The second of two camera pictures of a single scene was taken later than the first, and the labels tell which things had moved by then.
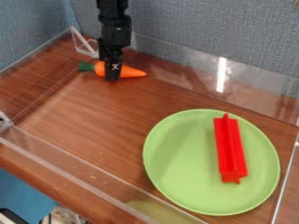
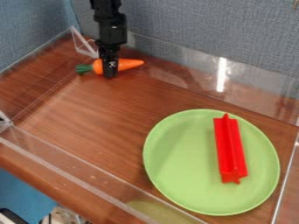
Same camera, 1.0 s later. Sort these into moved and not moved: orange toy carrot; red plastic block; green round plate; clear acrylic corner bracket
Moved: orange toy carrot
Not moved: green round plate; red plastic block; clear acrylic corner bracket
